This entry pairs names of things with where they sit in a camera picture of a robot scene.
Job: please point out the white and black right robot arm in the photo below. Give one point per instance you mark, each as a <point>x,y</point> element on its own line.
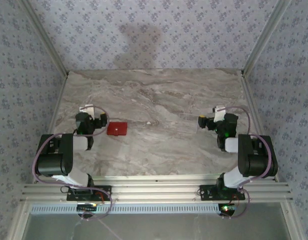
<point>256,160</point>

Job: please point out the red card holder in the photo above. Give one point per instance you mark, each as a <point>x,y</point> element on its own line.
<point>117,128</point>

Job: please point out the aluminium corner post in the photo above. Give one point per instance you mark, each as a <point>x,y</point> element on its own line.
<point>266,37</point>
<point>44,37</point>

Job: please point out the aluminium frame leg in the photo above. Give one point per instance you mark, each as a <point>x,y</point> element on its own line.
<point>291,222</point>
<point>19,222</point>

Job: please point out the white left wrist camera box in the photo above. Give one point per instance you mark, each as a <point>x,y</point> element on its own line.
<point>87,109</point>

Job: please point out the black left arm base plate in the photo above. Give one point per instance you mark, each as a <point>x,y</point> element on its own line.
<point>103,193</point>

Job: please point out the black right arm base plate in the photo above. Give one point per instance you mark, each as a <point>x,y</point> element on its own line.
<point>206,193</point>

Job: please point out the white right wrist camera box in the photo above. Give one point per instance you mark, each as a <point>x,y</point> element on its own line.
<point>219,115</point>

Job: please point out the aluminium mounting rail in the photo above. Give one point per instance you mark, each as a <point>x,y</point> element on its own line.
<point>156,190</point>

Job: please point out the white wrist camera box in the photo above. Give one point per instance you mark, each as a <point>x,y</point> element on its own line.
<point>219,115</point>
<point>87,109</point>

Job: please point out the aluminium side rail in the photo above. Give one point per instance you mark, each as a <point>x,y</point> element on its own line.
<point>56,107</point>
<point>252,100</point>

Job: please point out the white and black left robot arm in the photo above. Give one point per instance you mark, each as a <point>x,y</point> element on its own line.
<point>53,160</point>

